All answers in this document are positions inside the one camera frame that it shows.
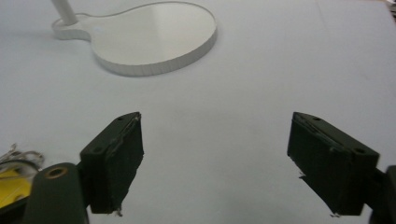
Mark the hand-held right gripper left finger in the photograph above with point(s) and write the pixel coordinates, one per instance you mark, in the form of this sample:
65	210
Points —
112	168

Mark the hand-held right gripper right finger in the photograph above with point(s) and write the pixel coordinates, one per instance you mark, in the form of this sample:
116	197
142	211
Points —
330	168

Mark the white key stand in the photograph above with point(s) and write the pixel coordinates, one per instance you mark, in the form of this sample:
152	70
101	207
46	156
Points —
149	37

